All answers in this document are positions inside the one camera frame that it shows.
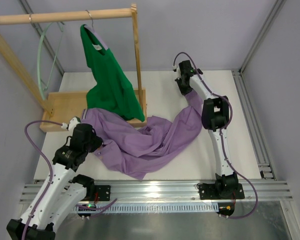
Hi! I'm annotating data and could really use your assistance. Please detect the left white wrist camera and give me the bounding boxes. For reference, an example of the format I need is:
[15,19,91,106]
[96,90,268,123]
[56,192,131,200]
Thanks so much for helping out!
[61,116,81,131]

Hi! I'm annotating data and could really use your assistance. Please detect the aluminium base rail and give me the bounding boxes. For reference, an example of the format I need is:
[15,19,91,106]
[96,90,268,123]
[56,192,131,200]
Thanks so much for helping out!
[95,179,293,203]

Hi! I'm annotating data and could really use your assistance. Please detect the slotted cable duct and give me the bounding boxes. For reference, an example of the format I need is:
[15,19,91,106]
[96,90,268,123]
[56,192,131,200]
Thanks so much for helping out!
[64,202,220,215]

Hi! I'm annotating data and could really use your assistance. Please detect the aluminium frame post right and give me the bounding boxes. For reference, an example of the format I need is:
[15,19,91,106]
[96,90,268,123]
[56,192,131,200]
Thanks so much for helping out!
[231,0,286,181]

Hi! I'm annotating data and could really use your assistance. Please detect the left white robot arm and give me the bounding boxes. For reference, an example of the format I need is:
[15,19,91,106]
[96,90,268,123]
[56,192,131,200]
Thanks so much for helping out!
[6,123,103,240]

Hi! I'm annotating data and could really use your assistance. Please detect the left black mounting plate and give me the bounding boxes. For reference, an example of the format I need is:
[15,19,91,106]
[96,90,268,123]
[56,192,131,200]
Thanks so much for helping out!
[91,185,111,203]

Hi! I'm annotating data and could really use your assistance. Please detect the green t-shirt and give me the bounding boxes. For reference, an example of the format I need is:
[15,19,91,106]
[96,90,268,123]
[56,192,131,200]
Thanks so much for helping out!
[80,24,146,122]

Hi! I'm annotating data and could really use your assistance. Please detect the purple clothes hanger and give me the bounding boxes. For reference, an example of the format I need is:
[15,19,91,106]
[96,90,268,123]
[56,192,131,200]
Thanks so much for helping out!
[84,9,109,50]

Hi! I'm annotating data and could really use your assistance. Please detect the purple trousers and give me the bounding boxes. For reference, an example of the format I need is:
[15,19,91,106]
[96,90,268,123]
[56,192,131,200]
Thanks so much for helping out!
[81,90,203,180]

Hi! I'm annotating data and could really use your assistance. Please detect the wooden clothes rack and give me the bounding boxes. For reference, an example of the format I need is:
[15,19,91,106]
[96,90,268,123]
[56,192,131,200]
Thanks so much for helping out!
[0,3,147,133]

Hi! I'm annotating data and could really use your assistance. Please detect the mint green clothes hanger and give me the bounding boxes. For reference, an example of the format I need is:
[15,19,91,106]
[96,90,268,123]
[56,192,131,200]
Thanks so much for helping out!
[32,21,65,100]

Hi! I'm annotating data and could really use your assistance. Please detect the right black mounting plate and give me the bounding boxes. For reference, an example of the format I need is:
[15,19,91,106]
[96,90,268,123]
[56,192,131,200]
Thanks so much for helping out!
[197,183,245,200]

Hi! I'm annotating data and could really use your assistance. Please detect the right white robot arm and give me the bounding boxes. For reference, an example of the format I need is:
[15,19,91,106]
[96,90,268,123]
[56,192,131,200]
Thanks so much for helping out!
[173,60,245,200]

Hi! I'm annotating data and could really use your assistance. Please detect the black mounting plate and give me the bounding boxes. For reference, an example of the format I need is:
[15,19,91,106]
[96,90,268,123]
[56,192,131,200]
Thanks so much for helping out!
[91,185,111,203]
[197,183,245,200]

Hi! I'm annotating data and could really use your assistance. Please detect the aluminium frame post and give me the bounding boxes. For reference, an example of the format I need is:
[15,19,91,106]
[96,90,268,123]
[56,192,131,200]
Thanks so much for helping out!
[19,0,65,77]
[231,0,286,181]

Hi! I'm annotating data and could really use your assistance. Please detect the aluminium frame post left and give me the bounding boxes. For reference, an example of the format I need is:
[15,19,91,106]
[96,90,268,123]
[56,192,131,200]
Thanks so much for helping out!
[19,0,65,77]

